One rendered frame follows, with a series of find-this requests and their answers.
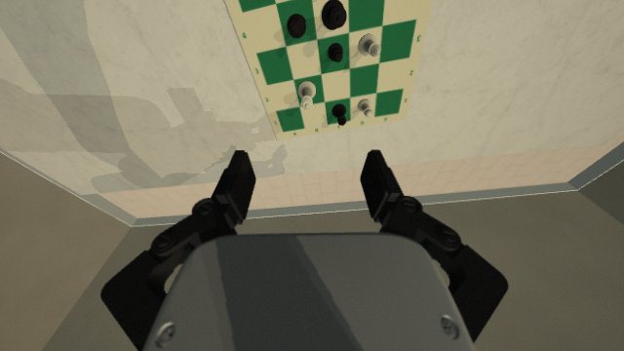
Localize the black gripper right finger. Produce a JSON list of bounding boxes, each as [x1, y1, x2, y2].
[[360, 150, 509, 344]]

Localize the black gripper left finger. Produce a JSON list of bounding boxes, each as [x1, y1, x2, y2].
[[100, 150, 256, 351]]

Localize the white bishop chess piece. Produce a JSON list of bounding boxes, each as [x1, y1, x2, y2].
[[359, 34, 381, 57]]

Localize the white pawn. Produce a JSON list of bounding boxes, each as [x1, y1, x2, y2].
[[358, 99, 372, 117]]

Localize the green and white chessboard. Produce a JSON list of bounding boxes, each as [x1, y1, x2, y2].
[[225, 0, 433, 140]]

